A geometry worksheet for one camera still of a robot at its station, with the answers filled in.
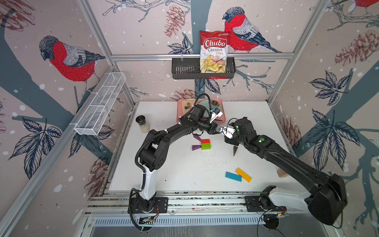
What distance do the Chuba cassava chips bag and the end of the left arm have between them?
269 millimetres

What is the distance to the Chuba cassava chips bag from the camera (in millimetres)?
850

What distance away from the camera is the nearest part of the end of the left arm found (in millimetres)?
733
